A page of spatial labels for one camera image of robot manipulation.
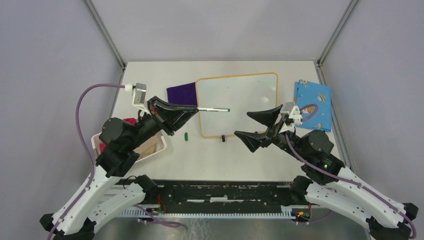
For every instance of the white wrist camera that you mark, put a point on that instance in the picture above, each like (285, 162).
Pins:
(291, 116)
(139, 91)

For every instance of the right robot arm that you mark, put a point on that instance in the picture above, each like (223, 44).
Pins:
(327, 181)

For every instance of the red cloth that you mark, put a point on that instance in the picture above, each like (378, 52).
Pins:
(130, 121)

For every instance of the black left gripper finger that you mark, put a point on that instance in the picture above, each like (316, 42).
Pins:
(176, 119)
(163, 106)

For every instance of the purple cloth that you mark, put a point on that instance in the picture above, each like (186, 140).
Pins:
(184, 94)

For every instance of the beige cloth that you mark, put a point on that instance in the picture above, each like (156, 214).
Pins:
(150, 147)

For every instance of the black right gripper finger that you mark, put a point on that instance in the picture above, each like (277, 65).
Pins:
(265, 117)
(253, 140)

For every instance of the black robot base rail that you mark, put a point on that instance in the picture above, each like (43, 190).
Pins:
(221, 197)

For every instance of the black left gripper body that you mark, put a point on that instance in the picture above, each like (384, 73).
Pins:
(161, 117)

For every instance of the yellow framed whiteboard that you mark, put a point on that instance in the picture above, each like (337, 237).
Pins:
(240, 94)

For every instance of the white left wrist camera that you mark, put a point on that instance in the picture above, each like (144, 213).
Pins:
(139, 91)

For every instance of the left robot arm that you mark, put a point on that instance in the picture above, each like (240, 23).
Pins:
(83, 215)

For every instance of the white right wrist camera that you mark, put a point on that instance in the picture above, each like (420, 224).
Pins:
(291, 116)

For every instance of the white plastic basket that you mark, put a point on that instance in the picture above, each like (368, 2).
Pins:
(95, 142)

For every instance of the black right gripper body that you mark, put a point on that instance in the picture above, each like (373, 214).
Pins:
(278, 131)

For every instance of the green capped whiteboard marker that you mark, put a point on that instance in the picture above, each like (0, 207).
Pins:
(211, 109)

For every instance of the blue patterned cloth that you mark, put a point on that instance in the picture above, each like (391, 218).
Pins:
(314, 101)

